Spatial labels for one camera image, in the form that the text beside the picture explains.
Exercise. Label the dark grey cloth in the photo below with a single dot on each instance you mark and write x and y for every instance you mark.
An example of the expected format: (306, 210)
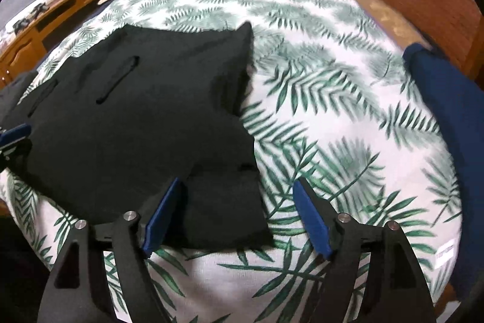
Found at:
(13, 96)

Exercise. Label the leaf print bed sheet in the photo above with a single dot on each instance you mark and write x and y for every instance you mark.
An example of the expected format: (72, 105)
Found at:
(321, 99)

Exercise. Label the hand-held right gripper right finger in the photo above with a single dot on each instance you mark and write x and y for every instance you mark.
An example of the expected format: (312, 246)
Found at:
(312, 221)

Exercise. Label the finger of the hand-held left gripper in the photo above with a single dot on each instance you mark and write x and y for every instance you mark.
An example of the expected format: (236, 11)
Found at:
(15, 135)

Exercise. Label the wooden desk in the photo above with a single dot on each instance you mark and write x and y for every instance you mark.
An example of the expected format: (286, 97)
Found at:
(22, 50)

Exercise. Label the black coat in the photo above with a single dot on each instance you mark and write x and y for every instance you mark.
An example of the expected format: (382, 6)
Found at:
(132, 118)

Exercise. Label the black desk device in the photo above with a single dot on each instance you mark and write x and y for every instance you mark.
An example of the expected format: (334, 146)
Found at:
(34, 11)

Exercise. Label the navy bed cover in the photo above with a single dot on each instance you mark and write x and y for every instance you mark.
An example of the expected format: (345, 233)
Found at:
(446, 99)

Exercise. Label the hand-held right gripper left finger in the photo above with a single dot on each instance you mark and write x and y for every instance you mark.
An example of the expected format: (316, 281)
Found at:
(162, 217)

